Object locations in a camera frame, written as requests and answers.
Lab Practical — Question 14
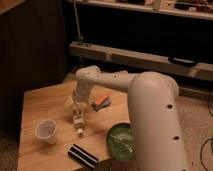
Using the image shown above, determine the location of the small white bottle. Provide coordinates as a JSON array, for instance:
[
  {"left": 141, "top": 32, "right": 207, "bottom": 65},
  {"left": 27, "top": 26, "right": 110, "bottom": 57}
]
[{"left": 72, "top": 103, "right": 85, "bottom": 137}]

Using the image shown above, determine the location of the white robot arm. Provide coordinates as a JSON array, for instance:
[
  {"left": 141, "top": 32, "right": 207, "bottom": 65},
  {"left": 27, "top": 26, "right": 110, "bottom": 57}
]
[{"left": 72, "top": 65, "right": 189, "bottom": 171}]

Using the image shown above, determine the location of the green ceramic bowl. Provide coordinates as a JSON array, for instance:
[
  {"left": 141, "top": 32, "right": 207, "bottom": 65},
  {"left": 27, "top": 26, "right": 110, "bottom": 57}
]
[{"left": 106, "top": 123, "right": 135, "bottom": 161}]

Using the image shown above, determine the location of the orange and grey stapler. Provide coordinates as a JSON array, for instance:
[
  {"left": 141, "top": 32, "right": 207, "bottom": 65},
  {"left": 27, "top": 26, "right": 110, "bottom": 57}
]
[{"left": 91, "top": 95, "right": 111, "bottom": 111}]

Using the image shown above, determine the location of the white plastic cup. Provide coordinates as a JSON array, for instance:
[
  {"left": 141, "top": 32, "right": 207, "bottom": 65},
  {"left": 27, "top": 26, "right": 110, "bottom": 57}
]
[{"left": 34, "top": 119, "right": 57, "bottom": 144}]

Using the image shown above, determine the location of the black white striped block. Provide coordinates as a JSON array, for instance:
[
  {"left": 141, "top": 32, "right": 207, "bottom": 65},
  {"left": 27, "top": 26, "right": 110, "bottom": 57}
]
[{"left": 68, "top": 144, "right": 99, "bottom": 169}]

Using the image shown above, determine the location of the metal pole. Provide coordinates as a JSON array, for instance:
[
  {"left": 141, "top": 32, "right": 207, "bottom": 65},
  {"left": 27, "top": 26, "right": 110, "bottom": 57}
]
[{"left": 73, "top": 0, "right": 84, "bottom": 45}]

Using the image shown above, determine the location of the long wooden beam shelf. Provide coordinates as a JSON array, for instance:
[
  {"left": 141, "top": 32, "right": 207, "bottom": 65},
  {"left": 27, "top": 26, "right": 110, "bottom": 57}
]
[{"left": 69, "top": 41, "right": 213, "bottom": 82}]

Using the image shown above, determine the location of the upper wooden shelf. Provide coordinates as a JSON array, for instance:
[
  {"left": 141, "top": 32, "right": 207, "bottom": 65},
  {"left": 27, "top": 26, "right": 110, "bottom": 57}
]
[{"left": 66, "top": 0, "right": 213, "bottom": 21}]

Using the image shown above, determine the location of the black handle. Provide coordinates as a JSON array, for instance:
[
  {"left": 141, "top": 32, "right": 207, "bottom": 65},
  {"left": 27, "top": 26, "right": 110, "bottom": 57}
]
[{"left": 168, "top": 57, "right": 199, "bottom": 67}]

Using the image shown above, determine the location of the black cable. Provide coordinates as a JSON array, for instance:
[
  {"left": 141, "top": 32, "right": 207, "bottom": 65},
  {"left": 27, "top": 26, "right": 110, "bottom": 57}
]
[{"left": 199, "top": 96, "right": 213, "bottom": 171}]

